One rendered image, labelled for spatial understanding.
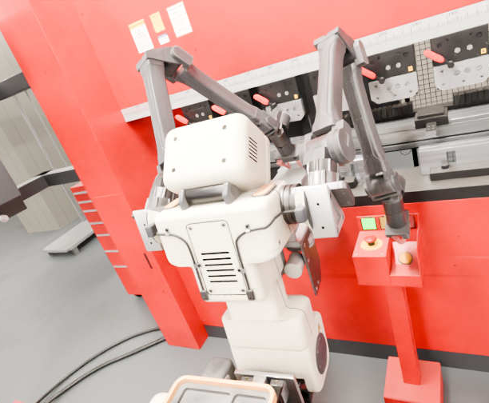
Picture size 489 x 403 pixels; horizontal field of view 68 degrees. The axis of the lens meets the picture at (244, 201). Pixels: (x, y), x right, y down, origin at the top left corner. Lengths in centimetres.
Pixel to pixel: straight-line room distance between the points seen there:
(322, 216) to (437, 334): 117
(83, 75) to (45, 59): 15
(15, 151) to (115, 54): 382
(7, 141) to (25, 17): 378
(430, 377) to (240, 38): 151
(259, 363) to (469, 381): 110
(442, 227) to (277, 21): 93
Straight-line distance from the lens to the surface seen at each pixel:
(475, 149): 148
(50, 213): 568
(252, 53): 149
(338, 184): 73
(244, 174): 72
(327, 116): 88
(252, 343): 100
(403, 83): 138
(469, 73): 138
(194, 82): 122
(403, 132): 172
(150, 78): 112
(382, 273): 130
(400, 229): 118
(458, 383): 191
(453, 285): 163
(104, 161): 183
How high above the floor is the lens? 151
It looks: 23 degrees down
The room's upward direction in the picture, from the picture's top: 19 degrees counter-clockwise
